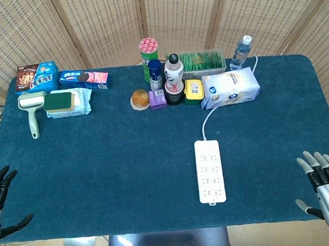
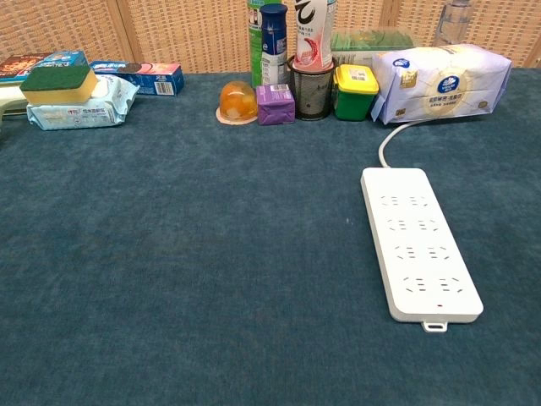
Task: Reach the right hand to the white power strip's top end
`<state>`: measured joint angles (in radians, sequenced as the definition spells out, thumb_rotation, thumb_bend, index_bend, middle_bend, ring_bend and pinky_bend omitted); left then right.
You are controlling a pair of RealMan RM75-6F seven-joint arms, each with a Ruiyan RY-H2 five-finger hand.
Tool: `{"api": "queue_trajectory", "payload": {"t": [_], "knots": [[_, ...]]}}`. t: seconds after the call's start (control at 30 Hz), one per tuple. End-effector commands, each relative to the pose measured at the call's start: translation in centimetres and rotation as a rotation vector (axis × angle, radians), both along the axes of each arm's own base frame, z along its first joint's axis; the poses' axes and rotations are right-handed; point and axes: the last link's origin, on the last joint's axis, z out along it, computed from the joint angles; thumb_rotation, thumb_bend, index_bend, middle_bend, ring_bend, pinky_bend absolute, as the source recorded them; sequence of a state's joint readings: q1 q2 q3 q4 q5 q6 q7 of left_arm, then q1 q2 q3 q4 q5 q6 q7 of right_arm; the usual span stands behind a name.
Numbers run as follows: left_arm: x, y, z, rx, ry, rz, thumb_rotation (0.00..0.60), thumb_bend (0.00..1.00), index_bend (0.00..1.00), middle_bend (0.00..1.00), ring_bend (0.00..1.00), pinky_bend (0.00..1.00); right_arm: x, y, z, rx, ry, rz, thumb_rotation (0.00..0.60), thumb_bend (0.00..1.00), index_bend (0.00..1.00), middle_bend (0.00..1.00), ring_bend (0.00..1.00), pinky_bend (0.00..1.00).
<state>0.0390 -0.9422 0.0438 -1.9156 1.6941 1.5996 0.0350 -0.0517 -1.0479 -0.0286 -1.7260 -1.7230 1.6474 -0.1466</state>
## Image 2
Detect black mesh pen holder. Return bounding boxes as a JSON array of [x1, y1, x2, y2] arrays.
[[287, 55, 337, 122]]

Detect orange fruit jelly cup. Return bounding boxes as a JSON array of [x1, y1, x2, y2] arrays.
[[216, 80, 260, 126]]

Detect dark blue capped bottle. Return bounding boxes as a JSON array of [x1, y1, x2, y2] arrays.
[[259, 3, 292, 87]]

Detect blue white small box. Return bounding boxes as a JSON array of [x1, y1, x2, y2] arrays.
[[30, 50, 90, 71]]

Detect teal blue table cloth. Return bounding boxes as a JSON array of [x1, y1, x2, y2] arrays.
[[0, 66, 541, 406]]

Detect clear plastic water bottle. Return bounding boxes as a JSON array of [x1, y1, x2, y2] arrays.
[[433, 0, 473, 49]]

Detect red blue box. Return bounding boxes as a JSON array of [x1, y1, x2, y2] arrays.
[[0, 52, 55, 83]]

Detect green box with yellow lid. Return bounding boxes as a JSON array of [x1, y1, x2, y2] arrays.
[[332, 63, 380, 123]]

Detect light blue wet wipes pack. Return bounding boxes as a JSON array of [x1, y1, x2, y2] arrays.
[[26, 74, 141, 131]]

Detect green spray can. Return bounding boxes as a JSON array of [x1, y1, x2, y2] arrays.
[[246, 0, 285, 89]]

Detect white pink drink bottle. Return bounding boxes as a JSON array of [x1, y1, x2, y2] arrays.
[[292, 0, 334, 72]]

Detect white power strip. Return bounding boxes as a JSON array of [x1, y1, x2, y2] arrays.
[[360, 167, 484, 334]]

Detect white tissue paper pack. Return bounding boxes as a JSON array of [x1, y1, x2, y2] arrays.
[[370, 43, 513, 125]]

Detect white power cable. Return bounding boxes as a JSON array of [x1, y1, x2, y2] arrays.
[[378, 118, 440, 169]]

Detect blue toothpaste box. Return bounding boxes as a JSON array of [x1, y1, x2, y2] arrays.
[[89, 60, 185, 98]]

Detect purple small carton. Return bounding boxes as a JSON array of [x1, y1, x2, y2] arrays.
[[255, 83, 296, 127]]

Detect pale green plastic object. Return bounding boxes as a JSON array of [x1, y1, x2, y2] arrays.
[[0, 84, 30, 134]]

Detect green yellow sponge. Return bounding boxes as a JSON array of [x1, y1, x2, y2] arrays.
[[19, 63, 100, 106]]

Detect green transparent lidded box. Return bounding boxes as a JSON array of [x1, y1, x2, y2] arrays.
[[330, 28, 417, 69]]

